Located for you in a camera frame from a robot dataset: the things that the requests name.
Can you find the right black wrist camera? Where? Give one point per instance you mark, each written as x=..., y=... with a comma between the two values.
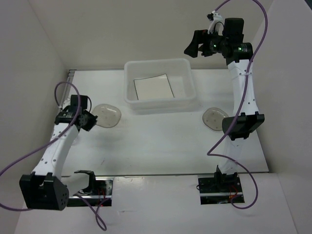
x=232, y=29

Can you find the translucent white plastic bin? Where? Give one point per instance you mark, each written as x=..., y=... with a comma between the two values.
x=178, y=71

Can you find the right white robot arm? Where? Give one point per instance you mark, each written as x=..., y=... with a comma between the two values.
x=247, y=118

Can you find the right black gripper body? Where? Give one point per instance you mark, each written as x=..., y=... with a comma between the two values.
x=216, y=42

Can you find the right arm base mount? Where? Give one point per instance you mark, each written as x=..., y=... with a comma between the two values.
x=213, y=192

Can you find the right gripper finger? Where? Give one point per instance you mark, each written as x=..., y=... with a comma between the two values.
x=205, y=52
x=192, y=48

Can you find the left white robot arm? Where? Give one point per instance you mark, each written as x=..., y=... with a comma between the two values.
x=44, y=189

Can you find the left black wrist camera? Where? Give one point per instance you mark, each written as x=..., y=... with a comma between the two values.
x=68, y=112

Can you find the square white black-rimmed plate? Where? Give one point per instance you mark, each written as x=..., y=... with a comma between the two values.
x=157, y=87

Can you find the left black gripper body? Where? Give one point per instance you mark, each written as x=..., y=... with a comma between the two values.
x=88, y=121

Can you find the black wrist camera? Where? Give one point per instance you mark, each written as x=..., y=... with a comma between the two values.
x=232, y=29
x=68, y=112

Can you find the small clear glass cup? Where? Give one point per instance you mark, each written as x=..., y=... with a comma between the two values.
x=75, y=141

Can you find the clear glass dish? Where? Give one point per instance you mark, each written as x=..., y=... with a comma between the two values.
x=213, y=118
x=108, y=116

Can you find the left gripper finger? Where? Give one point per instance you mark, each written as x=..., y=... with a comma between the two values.
x=92, y=118
x=89, y=125

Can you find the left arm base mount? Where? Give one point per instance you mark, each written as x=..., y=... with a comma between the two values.
x=96, y=190

